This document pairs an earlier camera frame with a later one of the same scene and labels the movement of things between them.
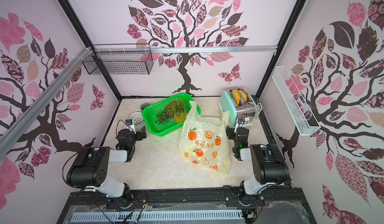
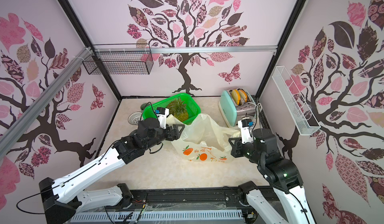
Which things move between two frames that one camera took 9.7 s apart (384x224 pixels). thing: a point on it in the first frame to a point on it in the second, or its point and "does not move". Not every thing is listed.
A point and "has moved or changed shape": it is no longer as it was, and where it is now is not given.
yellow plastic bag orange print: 203,141 has moved or changed shape
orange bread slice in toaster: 244,94 does not move
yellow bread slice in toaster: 236,96 does not move
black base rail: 273,206 does not move
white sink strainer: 136,117 does not move
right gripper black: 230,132 to 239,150
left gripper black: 139,136 to 170,136
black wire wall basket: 119,59 does not move
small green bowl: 143,105 does not move
